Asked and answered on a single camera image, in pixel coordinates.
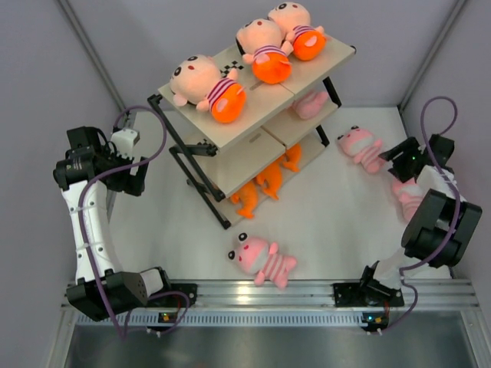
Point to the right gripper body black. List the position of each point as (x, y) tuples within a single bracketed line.
[(406, 159)]

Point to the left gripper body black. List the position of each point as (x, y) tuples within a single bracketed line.
[(119, 181)]

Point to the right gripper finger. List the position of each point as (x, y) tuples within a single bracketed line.
[(406, 147), (400, 172)]

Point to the orange shark plush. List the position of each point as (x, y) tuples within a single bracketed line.
[(248, 197), (291, 158)]

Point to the pink striped frog plush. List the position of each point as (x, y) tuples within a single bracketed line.
[(310, 105), (258, 258), (409, 194), (363, 147)]

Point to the black-haired boy doll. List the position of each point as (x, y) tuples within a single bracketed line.
[(199, 81)]

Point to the boy doll orange shorts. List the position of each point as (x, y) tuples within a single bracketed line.
[(262, 46)]

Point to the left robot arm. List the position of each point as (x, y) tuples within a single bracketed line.
[(94, 166)]

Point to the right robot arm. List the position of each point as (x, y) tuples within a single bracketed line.
[(440, 222)]

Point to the orange shark plush under shelf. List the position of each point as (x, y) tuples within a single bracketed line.
[(248, 197)]

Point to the beige three-tier shelf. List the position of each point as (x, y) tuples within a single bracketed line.
[(219, 159)]

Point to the boy doll on shelf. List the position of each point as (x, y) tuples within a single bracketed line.
[(294, 20)]

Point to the pink striped frog plush back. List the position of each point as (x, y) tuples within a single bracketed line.
[(363, 147)]

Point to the pink striped frog plush front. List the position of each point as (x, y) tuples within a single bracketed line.
[(258, 258)]

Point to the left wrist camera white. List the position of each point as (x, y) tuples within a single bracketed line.
[(125, 140)]

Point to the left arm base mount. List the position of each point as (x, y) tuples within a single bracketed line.
[(179, 295)]

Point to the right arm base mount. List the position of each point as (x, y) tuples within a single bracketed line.
[(350, 294)]

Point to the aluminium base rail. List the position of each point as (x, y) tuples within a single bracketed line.
[(432, 294)]

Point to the slotted cable duct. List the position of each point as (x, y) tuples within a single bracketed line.
[(197, 318)]

